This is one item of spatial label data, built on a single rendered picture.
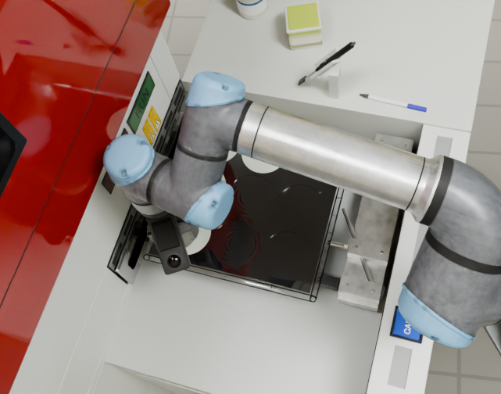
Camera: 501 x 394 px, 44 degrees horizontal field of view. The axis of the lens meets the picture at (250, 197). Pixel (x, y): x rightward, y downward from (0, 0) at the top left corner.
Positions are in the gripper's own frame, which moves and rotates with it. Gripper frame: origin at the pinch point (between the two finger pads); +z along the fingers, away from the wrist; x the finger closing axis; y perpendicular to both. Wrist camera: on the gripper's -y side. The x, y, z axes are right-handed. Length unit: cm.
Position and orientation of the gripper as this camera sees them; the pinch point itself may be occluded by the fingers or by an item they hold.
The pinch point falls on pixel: (184, 246)
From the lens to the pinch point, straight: 121.4
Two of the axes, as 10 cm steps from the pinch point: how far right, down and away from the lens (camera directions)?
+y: -2.2, -8.8, 4.2
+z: 1.4, 4.0, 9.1
